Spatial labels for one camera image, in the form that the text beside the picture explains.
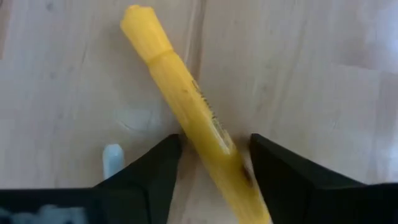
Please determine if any golden yellow highlighter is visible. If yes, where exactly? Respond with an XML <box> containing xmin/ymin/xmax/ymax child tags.
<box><xmin>119</xmin><ymin>4</ymin><xmax>272</xmax><ymax>224</ymax></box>

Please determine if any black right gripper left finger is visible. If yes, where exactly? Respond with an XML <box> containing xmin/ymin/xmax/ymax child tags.
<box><xmin>0</xmin><ymin>133</ymin><xmax>183</xmax><ymax>224</ymax></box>

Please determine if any black cap thin marker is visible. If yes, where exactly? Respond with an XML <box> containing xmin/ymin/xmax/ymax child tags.
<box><xmin>101</xmin><ymin>142</ymin><xmax>126</xmax><ymax>182</ymax></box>

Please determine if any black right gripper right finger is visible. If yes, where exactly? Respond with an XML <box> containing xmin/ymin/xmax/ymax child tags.
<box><xmin>249</xmin><ymin>133</ymin><xmax>398</xmax><ymax>224</ymax></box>

